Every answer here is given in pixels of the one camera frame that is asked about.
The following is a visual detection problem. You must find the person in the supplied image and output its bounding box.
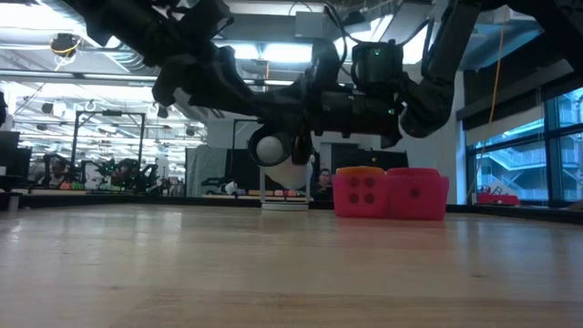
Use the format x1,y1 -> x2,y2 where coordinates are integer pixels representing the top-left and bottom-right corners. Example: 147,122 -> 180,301
313,168 -> 335,201

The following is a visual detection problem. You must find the window with black frame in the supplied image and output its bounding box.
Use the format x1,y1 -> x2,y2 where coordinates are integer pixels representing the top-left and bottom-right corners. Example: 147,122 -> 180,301
466,86 -> 583,206

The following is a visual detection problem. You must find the pink translucent plastic bin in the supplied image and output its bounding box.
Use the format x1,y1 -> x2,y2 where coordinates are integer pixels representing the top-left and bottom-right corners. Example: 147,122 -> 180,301
332,166 -> 451,222

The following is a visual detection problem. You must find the large red plush die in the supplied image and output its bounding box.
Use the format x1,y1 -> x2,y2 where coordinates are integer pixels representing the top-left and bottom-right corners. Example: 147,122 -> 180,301
385,167 -> 446,220

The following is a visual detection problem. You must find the grey partition panel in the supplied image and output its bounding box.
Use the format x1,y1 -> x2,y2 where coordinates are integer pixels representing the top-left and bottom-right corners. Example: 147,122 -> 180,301
185,144 -> 229,198

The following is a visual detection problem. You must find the red flat box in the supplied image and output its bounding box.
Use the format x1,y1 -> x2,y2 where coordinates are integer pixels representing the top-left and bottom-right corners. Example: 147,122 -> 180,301
476,192 -> 521,207

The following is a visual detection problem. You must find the white ball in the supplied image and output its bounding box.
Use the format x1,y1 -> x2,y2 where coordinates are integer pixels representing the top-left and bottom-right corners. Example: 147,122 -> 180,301
256,135 -> 284,165

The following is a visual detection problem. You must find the white cylinder cup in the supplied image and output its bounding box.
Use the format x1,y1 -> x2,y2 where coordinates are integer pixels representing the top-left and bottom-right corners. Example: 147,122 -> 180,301
248,122 -> 316,212

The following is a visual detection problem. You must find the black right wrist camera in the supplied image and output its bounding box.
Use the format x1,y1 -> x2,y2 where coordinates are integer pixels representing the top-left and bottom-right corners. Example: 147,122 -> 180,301
350,40 -> 405,92

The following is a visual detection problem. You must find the long ceiling light bar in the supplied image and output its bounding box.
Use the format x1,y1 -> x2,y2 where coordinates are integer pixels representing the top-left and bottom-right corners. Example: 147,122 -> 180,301
0,68 -> 297,88

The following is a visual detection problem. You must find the large orange plush die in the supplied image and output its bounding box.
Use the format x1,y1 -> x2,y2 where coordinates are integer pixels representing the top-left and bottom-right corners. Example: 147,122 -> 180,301
334,166 -> 388,219

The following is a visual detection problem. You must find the yellow hanging cord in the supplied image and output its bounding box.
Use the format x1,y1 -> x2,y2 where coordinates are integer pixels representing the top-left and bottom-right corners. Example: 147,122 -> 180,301
489,8 -> 507,128

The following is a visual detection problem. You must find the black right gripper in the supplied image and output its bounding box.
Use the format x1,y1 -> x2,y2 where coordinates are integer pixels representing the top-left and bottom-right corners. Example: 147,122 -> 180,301
272,39 -> 405,166

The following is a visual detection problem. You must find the black aluminium table frame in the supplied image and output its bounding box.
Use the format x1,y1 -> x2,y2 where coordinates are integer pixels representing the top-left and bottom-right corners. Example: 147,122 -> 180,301
0,190 -> 583,225

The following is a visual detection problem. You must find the black workstation frame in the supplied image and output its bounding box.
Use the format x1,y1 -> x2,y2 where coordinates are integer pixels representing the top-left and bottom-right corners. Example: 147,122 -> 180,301
71,108 -> 147,183
231,117 -> 263,151

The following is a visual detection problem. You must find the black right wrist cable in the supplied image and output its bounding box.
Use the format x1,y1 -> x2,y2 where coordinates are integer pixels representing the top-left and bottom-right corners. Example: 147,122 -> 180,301
323,2 -> 350,63

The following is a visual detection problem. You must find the black ceiling cable reel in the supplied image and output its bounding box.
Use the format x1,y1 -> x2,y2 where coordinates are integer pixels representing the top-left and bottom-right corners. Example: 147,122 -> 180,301
48,31 -> 84,60

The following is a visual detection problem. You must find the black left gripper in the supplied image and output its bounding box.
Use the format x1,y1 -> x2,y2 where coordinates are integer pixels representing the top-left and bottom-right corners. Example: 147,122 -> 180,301
152,0 -> 302,122

